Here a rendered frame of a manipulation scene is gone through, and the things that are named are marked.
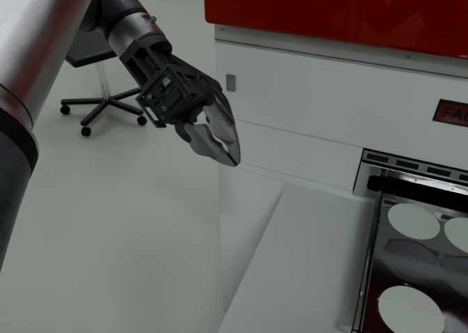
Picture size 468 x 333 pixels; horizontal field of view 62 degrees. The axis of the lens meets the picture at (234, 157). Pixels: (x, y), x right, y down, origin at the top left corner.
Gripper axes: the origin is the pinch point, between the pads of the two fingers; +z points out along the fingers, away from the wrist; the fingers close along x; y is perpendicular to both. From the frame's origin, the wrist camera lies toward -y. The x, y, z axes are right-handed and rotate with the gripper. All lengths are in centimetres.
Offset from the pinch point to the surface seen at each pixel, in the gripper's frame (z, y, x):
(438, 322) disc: 39.0, -15.9, 4.4
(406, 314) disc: 35.4, -15.2, 1.3
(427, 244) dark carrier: 32.0, -30.2, 9.0
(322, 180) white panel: 10.4, -45.3, -2.7
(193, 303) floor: 19, -87, -89
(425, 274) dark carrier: 34.5, -23.8, 6.3
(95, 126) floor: -114, -164, -133
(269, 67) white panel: -15.8, -31.3, 7.2
